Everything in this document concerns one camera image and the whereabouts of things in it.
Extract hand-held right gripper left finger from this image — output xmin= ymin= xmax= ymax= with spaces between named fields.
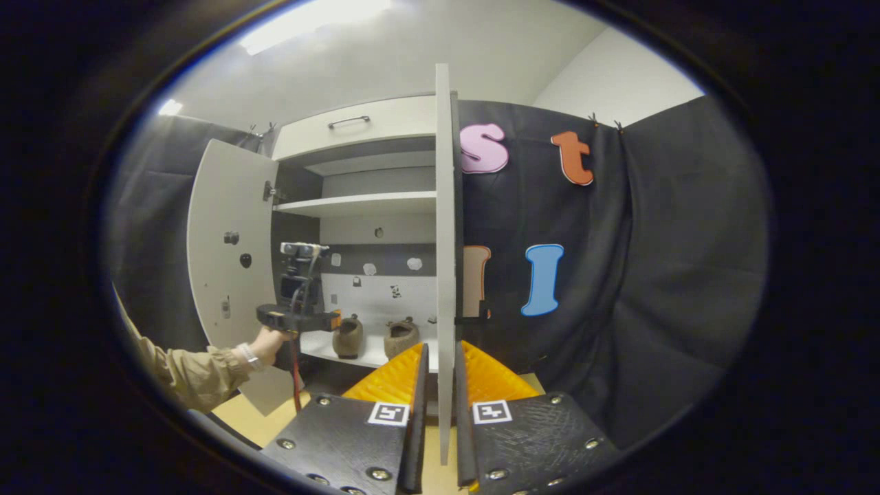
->
xmin=260 ymin=342 xmax=430 ymax=495

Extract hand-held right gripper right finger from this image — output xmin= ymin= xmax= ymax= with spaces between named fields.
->
xmin=455 ymin=340 xmax=623 ymax=495

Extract brown fuzzy slipper shoe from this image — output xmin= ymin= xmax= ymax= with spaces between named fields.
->
xmin=332 ymin=314 xmax=364 ymax=360
xmin=384 ymin=316 xmax=421 ymax=360

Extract grey cabinet door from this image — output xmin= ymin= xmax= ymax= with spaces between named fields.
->
xmin=434 ymin=63 xmax=463 ymax=467
xmin=187 ymin=139 xmax=308 ymax=417

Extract grey shoe cabinet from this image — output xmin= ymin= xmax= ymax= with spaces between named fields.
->
xmin=265 ymin=95 xmax=441 ymax=396

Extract grey cabinet drawer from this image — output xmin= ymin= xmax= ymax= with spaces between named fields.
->
xmin=273 ymin=95 xmax=438 ymax=163

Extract black backdrop cloth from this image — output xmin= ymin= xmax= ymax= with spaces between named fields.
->
xmin=103 ymin=95 xmax=771 ymax=451

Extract red cable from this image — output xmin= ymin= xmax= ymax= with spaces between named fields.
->
xmin=291 ymin=333 xmax=305 ymax=415

